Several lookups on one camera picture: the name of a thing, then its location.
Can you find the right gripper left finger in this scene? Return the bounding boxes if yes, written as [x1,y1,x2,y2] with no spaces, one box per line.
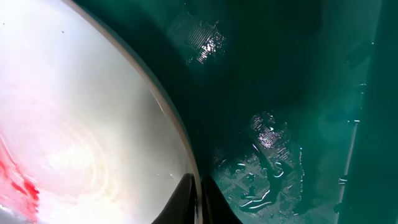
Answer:
[152,173,197,224]

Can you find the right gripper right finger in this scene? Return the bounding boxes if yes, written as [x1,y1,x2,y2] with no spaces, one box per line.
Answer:
[201,175,242,224]

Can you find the light blue plate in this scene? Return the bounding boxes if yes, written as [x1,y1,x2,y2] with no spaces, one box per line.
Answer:
[1,1,203,223]

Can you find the teal plastic tray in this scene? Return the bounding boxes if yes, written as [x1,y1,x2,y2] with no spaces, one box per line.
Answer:
[78,0,397,223]

